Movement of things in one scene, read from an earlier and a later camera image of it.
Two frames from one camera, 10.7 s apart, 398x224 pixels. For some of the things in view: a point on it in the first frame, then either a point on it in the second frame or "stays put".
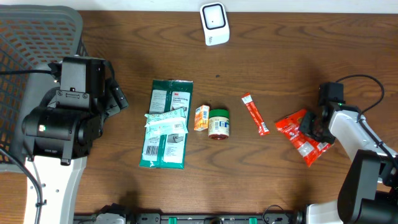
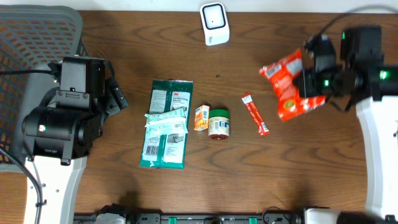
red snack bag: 308,148 → 281,74
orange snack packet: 201,117 stays put
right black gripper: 329,137 → 309,88
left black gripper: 113,96 stays put
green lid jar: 219,124 stays put
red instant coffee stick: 247,98 stays put
